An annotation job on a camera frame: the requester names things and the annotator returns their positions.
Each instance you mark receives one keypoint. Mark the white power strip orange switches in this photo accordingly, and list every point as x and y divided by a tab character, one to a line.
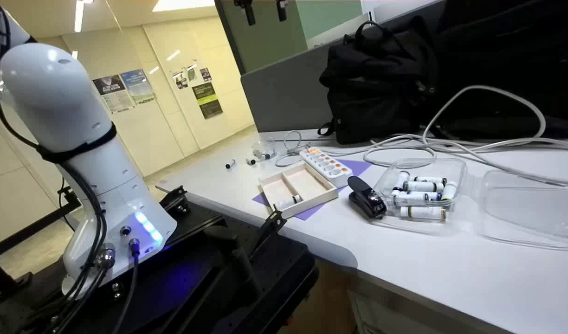
325	163

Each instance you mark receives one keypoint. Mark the white tube black cap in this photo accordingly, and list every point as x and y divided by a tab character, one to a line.
228	163
250	159
432	180
423	213
419	185
447	191
410	198

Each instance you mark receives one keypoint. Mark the blue wall poster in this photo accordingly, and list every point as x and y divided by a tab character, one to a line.
137	83

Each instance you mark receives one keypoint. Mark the wooden divided tray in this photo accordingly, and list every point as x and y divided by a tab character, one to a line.
308	183

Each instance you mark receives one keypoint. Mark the black metal stand frame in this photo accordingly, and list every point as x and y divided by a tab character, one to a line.
30	226

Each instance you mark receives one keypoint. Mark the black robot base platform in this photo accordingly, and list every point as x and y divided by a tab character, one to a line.
191	289

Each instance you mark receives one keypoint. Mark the grey desk partition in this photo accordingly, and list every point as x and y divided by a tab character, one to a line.
284	93

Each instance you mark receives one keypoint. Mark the small wall notice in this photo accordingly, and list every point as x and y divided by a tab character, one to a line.
180	80

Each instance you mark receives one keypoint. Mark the dark green wall poster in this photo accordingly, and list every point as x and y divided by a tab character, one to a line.
206	100

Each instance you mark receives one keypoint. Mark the clear plastic lid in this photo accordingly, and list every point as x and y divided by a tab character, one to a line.
531	206

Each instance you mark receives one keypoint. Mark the purple mat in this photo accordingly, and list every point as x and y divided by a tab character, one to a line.
356	167

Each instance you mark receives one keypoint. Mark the black table clamp mount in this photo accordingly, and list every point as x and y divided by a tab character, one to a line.
267	222
172	200

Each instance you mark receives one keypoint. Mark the clear plastic container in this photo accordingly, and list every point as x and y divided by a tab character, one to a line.
419	226

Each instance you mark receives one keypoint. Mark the black backpack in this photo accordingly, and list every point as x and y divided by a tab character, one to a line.
382	85

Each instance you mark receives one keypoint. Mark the black stapler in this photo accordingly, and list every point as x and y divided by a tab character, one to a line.
365	198

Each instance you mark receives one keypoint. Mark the ceiling light strip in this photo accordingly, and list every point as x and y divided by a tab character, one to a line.
78	15

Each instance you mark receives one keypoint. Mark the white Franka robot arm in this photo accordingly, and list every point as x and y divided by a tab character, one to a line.
54	93

